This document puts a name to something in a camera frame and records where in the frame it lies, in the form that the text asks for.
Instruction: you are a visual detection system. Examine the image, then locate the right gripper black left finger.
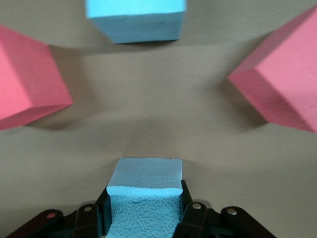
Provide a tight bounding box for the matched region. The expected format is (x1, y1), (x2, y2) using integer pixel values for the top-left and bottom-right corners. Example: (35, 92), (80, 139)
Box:
(4, 189), (111, 238)

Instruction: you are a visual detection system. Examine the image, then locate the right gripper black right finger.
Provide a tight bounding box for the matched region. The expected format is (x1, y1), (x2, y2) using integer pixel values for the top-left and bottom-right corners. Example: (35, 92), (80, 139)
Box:
(173, 180), (273, 238)

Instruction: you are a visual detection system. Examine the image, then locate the light blue foam block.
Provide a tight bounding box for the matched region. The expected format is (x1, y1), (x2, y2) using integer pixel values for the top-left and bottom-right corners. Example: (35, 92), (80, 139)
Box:
(85, 0), (186, 45)
(106, 157), (184, 238)

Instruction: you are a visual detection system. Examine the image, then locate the red foam block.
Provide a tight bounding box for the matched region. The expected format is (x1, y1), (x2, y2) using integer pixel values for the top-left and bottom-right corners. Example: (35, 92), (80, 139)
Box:
(227, 4), (317, 134)
(0, 24), (74, 131)

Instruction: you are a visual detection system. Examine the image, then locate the brown table cover sheet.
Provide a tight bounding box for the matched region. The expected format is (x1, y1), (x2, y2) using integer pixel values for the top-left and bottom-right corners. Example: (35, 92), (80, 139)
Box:
(0, 0), (317, 238)

